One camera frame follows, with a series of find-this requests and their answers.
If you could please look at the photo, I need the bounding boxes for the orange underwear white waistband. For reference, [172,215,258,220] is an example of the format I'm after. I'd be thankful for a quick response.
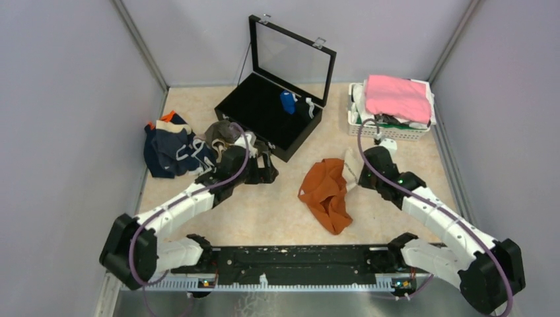
[298,147,363,235]

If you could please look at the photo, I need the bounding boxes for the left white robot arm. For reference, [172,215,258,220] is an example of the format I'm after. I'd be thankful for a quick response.
[99,145,279,290]

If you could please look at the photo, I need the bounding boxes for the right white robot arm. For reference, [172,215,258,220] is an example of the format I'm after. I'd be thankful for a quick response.
[359,146,526,314]

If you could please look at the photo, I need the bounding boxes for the olive beige underwear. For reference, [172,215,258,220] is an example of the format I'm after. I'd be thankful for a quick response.
[195,120,269,162]

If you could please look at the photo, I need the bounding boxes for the black white rolled underwear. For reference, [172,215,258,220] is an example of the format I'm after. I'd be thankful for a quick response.
[295,98,315,122]

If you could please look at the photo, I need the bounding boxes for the blue rolled underwear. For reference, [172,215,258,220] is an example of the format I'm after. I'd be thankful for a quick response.
[280,90,297,114]

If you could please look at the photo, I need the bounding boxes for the black box glass lid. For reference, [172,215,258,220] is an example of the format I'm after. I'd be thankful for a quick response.
[215,15,337,162]

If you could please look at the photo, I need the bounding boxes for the navy blue clothes pile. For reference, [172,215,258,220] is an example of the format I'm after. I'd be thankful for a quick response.
[143,111,217,179]

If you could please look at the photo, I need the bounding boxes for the white clothes in basket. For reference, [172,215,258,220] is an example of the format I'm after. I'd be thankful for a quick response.
[353,79,437,129]

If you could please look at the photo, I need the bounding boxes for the white plastic basket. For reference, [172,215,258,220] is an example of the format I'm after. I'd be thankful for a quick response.
[345,83,431,141]

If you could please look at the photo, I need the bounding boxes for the pink folded cloth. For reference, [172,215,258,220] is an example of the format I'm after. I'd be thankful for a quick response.
[364,75,432,124]

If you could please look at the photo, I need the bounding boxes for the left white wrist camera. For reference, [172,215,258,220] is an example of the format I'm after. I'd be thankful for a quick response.
[233,131,258,157]

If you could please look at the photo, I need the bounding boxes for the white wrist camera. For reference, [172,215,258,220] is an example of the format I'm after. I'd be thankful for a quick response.
[374,137,398,157]
[233,131,258,157]

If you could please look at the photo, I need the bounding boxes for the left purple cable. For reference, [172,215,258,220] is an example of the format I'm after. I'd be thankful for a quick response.
[127,122,251,317]

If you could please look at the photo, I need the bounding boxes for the purple cable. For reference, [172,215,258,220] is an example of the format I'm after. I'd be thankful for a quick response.
[357,118,515,317]
[127,122,251,317]

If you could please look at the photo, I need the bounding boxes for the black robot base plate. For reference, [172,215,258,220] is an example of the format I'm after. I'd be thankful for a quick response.
[171,244,422,287]

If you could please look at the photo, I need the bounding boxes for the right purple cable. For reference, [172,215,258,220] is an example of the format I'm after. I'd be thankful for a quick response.
[357,118,515,317]

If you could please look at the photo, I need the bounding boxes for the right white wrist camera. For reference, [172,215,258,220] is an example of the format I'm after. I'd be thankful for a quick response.
[374,137,398,157]

